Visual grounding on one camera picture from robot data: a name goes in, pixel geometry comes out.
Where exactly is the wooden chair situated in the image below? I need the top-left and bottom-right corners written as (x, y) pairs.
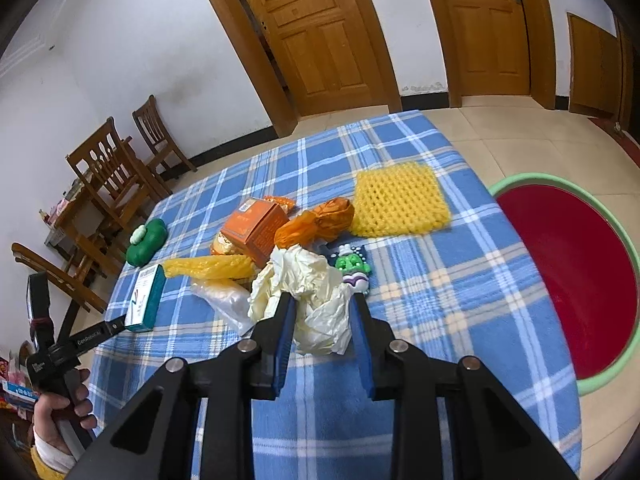
top-left (11, 242), bottom-right (108, 313)
top-left (132, 94), bottom-right (198, 181)
top-left (66, 116), bottom-right (173, 223)

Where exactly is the pile of colourful packets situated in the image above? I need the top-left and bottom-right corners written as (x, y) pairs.
top-left (0, 342), bottom-right (40, 413)

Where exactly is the white plastic bag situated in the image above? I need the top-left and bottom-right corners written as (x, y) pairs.
top-left (248, 245), bottom-right (356, 357)

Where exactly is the orange snack packet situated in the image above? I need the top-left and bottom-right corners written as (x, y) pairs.
top-left (210, 195), bottom-right (297, 257)

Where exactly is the yellow square foam net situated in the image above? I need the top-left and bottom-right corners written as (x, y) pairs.
top-left (348, 164), bottom-right (453, 238)

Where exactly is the red doormat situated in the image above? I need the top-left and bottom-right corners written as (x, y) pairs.
top-left (589, 117), bottom-right (640, 157)

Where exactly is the green flower-shaped container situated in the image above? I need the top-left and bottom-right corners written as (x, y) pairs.
top-left (125, 218), bottom-right (168, 267)

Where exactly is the clear plastic bag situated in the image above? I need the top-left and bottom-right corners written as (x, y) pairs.
top-left (190, 279), bottom-right (256, 336)

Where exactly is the person's left hand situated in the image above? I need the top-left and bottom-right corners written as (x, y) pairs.
top-left (31, 367), bottom-right (93, 453)

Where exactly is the low wooden cabinet door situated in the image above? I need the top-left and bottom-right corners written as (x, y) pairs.
top-left (567, 12), bottom-right (623, 118)

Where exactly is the orange plastic bag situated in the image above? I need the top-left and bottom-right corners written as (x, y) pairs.
top-left (274, 199), bottom-right (356, 251)

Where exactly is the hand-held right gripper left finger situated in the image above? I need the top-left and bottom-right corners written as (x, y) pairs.
top-left (64, 292), bottom-right (298, 480)

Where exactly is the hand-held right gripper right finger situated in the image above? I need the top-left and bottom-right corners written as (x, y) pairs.
top-left (348, 290), bottom-right (583, 480)

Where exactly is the yellow foam net tube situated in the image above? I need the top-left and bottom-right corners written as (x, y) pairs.
top-left (163, 254), bottom-right (257, 281)

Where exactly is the blue plaid blanket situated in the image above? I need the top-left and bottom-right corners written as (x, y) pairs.
top-left (87, 109), bottom-right (583, 480)

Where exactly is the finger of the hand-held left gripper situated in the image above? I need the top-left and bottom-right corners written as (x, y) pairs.
top-left (69, 315), bottom-right (128, 357)

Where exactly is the orange cardboard box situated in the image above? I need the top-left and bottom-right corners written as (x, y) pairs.
top-left (220, 198), bottom-right (290, 270)

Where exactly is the person's left forearm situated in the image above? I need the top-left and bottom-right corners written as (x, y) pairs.
top-left (30, 432), bottom-right (76, 480)

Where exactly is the teal and white box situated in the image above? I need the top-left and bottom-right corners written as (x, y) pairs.
top-left (123, 263), bottom-right (167, 333)

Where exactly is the wooden panel door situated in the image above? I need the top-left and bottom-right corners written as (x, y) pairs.
top-left (225, 0), bottom-right (388, 116)
top-left (435, 0), bottom-right (531, 98)

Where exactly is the wooden dining table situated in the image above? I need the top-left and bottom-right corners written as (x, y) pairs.
top-left (42, 175), bottom-right (132, 281)

